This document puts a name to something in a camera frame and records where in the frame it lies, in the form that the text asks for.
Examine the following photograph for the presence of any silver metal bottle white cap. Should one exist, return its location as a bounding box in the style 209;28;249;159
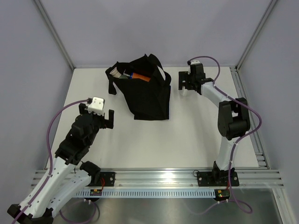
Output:
182;89;187;96

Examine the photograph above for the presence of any grey-green pump bottle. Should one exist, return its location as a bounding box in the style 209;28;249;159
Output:
109;67;129;79

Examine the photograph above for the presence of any orange bottle blue cap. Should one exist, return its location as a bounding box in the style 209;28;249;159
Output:
123;72;151;82

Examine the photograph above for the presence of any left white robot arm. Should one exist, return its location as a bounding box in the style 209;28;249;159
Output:
7;97;114;224

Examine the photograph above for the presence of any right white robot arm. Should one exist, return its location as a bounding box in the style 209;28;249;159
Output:
178;60;250;187

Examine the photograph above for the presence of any black canvas tote bag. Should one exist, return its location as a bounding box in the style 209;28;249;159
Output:
105;54;171;120

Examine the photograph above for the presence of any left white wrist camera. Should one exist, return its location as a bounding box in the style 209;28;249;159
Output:
87;97;105;116

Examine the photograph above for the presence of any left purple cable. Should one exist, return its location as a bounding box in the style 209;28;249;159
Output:
11;99;89;224

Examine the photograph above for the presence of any white slotted cable duct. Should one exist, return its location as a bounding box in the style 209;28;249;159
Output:
74;189;215;198

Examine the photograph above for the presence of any right aluminium frame post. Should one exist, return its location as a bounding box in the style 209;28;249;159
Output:
235;0;279;71

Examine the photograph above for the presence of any aluminium frame post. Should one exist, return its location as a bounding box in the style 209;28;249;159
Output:
235;0;279;71
32;0;76;71

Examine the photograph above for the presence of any left aluminium frame post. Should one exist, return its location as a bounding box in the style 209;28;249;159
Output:
32;0;76;71

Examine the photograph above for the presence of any aluminium mounting rail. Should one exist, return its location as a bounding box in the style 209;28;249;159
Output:
103;169;284;189

